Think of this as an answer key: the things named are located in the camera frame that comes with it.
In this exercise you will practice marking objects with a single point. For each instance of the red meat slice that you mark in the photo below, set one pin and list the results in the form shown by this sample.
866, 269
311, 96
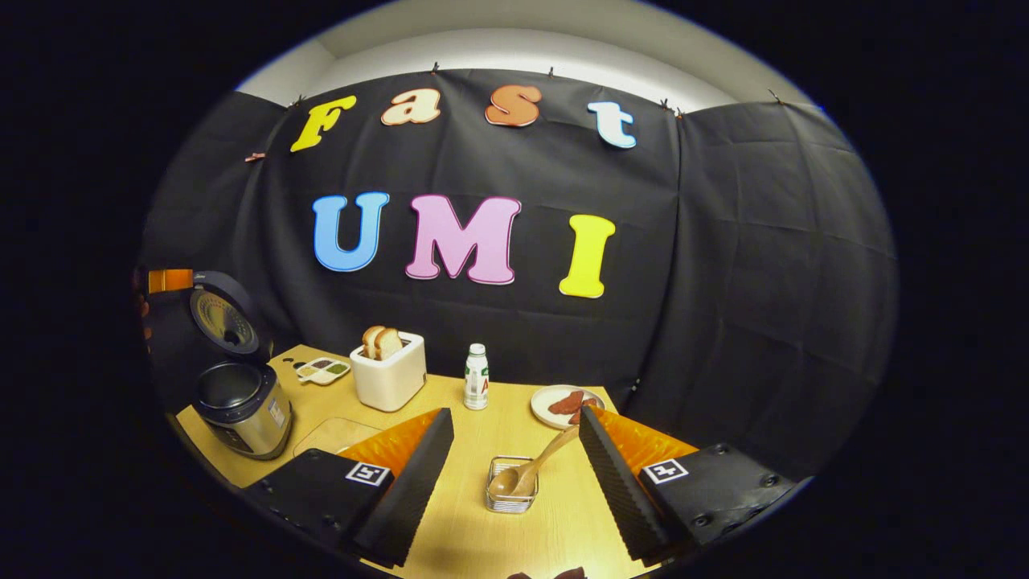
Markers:
567, 402
577, 416

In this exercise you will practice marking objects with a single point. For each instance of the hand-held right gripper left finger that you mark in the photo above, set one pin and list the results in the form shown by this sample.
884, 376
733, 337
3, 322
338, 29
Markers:
406, 490

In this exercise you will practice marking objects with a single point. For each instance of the white drink bottle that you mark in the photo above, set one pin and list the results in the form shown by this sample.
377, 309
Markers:
476, 382

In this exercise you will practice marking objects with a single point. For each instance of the white toaster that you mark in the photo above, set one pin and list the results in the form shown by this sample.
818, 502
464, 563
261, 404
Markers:
390, 382

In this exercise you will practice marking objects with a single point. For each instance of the white divided condiment dish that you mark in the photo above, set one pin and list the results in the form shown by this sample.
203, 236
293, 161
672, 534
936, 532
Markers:
325, 371

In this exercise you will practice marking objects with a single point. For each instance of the white round plate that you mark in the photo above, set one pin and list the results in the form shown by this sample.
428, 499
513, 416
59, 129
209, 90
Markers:
545, 406

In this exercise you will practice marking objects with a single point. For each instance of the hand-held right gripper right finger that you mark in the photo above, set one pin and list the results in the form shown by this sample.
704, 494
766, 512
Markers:
615, 490

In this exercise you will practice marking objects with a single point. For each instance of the black backdrop cloth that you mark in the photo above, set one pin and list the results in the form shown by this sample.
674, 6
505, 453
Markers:
707, 281

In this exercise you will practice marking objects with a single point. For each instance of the wooden spoon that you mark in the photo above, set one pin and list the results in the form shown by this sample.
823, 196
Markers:
534, 466

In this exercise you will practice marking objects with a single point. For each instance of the toast bread slice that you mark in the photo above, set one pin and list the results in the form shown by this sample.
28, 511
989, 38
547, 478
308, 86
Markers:
391, 344
371, 342

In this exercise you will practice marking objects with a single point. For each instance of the silver and black rice cooker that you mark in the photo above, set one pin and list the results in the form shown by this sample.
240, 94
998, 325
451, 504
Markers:
249, 418

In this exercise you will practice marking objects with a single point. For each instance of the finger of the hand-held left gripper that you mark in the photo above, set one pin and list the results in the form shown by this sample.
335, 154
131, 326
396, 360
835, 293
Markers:
170, 281

